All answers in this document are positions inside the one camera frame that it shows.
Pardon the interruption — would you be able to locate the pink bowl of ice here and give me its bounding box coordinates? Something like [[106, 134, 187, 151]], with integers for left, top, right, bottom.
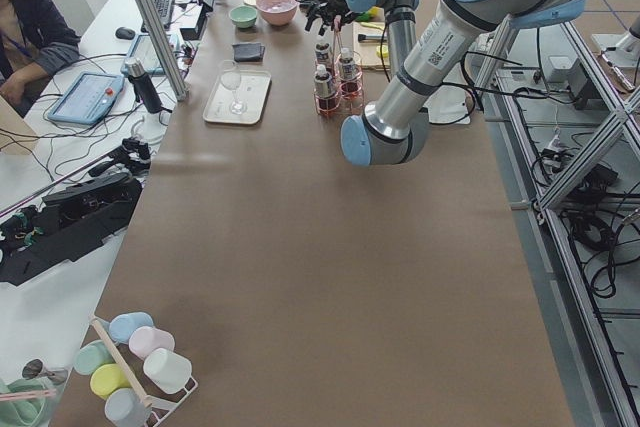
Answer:
[[256, 0, 298, 26]]

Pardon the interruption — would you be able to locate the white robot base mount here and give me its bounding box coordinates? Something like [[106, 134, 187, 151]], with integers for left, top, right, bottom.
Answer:
[[424, 82, 470, 126]]

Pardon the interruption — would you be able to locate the grey cup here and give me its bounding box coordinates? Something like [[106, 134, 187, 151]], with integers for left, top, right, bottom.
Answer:
[[104, 388, 151, 427]]

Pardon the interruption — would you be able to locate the green cup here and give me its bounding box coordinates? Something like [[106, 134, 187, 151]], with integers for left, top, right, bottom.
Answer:
[[73, 340, 114, 376]]

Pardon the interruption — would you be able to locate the blue teach pendant near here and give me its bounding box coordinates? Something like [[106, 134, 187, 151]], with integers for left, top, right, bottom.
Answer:
[[46, 72, 124, 126]]

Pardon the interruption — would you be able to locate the tea bottle moved to tray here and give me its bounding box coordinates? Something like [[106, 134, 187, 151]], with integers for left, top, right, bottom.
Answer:
[[314, 64, 335, 99]]

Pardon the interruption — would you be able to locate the yellow cup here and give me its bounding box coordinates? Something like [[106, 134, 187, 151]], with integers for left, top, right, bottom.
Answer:
[[90, 363, 131, 400]]

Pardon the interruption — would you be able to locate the pink cup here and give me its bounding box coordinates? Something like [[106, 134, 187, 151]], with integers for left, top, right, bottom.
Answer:
[[128, 326, 175, 360]]

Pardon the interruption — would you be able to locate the tea bottle upper in basket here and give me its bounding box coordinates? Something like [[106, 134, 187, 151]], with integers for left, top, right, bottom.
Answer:
[[314, 40, 333, 70]]

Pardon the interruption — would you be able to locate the tea bottle in basket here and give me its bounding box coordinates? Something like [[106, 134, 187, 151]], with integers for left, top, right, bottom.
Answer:
[[338, 47, 358, 94], [314, 40, 333, 70]]

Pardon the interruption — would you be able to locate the white wire cup rack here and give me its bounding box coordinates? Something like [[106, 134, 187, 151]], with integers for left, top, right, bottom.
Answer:
[[90, 317, 199, 426]]

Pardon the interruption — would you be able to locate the cream rabbit tray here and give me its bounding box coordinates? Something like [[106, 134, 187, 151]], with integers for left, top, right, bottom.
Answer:
[[202, 69, 273, 126]]

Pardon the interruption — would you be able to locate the black computer mouse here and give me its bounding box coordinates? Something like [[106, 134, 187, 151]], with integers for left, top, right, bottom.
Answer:
[[114, 27, 136, 40]]

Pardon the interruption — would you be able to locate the tea bottle right in basket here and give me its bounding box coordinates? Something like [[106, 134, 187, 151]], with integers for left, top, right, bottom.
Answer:
[[338, 47, 358, 94]]

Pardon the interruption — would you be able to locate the steel muddler black tip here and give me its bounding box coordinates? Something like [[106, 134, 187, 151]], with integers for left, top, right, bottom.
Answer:
[[357, 33, 386, 43]]

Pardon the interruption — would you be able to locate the aluminium frame rail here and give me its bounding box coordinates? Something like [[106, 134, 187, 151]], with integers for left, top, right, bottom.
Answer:
[[470, 9, 639, 426]]

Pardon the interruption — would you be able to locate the seated person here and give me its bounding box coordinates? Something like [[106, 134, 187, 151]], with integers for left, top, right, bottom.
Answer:
[[1, 0, 81, 117]]

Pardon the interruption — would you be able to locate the grey folded cloth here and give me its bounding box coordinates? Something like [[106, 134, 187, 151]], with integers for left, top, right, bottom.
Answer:
[[232, 42, 265, 62]]

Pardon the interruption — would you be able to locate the clear wine glass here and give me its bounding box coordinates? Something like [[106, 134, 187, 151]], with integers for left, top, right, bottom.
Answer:
[[219, 60, 247, 115]]

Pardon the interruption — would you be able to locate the blue cup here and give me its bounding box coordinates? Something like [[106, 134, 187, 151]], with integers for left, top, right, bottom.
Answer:
[[108, 312, 154, 344]]

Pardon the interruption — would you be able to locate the green bowl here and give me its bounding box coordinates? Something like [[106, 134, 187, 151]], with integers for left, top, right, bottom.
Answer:
[[229, 5, 258, 29]]

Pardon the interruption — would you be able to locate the blue teach pendant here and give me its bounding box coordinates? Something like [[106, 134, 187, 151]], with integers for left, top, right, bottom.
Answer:
[[125, 33, 164, 76], [46, 72, 124, 126]]

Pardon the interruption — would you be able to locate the bamboo cutting board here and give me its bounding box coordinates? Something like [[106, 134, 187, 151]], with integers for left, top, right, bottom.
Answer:
[[353, 22, 390, 70]]

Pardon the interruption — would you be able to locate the black keyboard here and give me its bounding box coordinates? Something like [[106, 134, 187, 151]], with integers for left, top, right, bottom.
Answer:
[[152, 0, 174, 30]]

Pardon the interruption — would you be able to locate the aluminium frame post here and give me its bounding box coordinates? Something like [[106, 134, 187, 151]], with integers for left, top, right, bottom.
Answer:
[[135, 0, 188, 101]]

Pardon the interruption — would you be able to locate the black thermos bottle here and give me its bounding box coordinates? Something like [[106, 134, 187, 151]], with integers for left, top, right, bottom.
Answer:
[[124, 57, 163, 114]]

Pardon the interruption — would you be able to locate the copper wire bottle basket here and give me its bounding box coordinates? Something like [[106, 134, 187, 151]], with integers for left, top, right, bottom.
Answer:
[[313, 26, 364, 118]]

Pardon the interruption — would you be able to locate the black device on side table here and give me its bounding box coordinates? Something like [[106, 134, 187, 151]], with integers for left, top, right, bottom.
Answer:
[[1, 138, 151, 286]]

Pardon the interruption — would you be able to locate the white cup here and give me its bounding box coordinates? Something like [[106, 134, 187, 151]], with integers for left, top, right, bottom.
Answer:
[[143, 348, 192, 394]]

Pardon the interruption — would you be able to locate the steel jigger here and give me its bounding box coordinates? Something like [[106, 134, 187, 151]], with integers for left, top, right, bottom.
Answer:
[[21, 359, 68, 386]]

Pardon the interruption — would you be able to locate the half lemon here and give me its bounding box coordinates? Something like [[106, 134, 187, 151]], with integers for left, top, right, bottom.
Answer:
[[376, 44, 389, 59]]

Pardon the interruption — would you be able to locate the blue teach pendant far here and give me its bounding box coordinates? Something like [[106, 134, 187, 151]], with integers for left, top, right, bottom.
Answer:
[[125, 33, 164, 76]]

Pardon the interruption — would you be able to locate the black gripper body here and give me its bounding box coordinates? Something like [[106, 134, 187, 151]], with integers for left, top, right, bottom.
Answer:
[[303, 0, 346, 32]]

